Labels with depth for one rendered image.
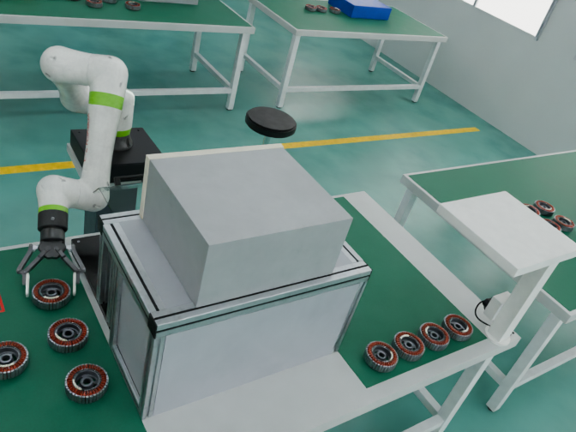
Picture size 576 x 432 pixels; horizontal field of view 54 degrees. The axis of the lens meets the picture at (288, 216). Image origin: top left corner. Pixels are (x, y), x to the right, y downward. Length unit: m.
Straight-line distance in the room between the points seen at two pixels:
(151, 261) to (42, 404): 0.47
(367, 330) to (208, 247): 0.92
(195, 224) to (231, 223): 0.09
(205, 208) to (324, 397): 0.73
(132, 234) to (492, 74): 5.47
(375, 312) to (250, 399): 0.64
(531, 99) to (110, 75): 4.98
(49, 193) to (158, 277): 0.63
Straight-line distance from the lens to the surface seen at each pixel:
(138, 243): 1.58
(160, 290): 1.46
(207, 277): 1.36
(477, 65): 6.76
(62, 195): 1.99
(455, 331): 2.19
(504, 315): 2.25
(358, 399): 1.85
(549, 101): 6.27
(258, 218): 1.41
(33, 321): 1.88
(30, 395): 1.71
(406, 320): 2.18
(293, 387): 1.80
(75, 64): 2.07
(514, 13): 6.55
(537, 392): 3.44
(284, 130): 3.62
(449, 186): 3.19
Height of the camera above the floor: 2.12
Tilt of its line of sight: 34 degrees down
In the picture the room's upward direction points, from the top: 17 degrees clockwise
